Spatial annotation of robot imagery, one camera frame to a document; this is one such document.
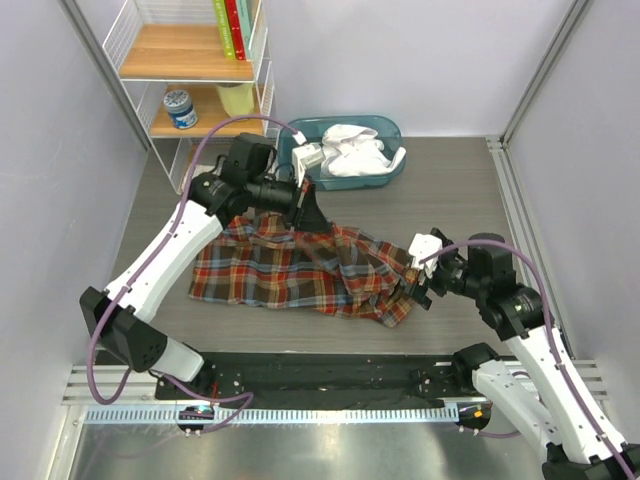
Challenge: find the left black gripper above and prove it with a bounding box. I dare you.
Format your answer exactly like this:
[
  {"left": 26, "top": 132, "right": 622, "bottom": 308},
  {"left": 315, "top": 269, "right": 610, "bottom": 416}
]
[{"left": 246, "top": 169, "right": 332, "bottom": 233}]

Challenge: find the plaid flannel long sleeve shirt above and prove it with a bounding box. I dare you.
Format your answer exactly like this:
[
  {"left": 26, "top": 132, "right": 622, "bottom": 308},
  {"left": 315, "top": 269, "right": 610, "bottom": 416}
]
[{"left": 188, "top": 213, "right": 418, "bottom": 328}]

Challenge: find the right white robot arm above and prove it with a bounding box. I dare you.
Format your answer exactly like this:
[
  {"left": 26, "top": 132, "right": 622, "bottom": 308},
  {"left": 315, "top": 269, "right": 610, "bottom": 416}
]
[{"left": 408, "top": 229, "right": 639, "bottom": 479}]

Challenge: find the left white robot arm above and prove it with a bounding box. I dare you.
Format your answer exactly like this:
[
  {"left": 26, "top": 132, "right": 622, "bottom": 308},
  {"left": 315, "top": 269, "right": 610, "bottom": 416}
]
[{"left": 80, "top": 133, "right": 332, "bottom": 399}]

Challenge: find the white long sleeve shirt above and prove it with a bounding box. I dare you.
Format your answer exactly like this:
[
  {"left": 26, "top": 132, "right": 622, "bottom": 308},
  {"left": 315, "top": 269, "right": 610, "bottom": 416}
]
[{"left": 321, "top": 124, "right": 406, "bottom": 177}]

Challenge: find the teal plastic basin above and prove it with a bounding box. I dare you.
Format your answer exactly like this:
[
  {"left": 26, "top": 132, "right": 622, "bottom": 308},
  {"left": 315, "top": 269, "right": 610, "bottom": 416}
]
[{"left": 290, "top": 114, "right": 406, "bottom": 191}]

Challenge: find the yellow plastic container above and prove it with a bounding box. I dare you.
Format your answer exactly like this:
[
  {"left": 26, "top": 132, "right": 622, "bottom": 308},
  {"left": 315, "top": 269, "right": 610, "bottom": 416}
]
[{"left": 216, "top": 83, "right": 255, "bottom": 117}]

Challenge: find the blue white jar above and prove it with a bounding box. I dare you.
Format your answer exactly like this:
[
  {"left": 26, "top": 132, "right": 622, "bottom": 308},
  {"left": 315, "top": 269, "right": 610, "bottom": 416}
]
[{"left": 163, "top": 89, "right": 198, "bottom": 130}]

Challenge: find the red book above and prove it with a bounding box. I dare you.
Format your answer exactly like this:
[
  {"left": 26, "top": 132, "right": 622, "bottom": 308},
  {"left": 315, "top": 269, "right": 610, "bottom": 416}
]
[{"left": 225, "top": 0, "right": 246, "bottom": 61}]

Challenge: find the teal book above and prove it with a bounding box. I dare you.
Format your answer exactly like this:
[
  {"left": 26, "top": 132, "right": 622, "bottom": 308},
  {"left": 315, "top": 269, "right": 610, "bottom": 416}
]
[{"left": 236, "top": 0, "right": 254, "bottom": 52}]

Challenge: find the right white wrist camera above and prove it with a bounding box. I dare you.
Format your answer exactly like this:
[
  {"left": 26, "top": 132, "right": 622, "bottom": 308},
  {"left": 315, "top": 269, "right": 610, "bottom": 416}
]
[{"left": 408, "top": 233, "right": 443, "bottom": 279}]

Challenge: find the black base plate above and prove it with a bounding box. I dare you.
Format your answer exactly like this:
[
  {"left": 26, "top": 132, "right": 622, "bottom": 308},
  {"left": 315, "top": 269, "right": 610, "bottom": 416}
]
[{"left": 154, "top": 351, "right": 512, "bottom": 401}]

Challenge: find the white slotted cable duct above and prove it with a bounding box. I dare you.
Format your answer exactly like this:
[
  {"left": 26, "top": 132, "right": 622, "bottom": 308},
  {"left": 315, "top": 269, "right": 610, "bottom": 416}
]
[{"left": 84, "top": 404, "right": 459, "bottom": 425}]

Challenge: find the white wire wooden shelf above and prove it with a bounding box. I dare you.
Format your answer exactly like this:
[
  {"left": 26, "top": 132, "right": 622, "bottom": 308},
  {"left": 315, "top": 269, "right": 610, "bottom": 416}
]
[{"left": 102, "top": 1, "right": 275, "bottom": 191}]

